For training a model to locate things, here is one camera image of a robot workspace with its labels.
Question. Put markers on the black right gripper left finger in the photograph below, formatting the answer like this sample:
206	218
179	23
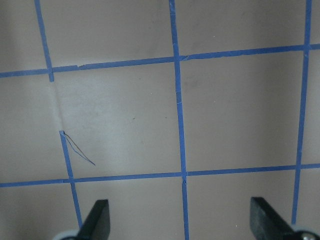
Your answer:
97	225

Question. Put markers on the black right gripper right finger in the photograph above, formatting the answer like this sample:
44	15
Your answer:
266	224

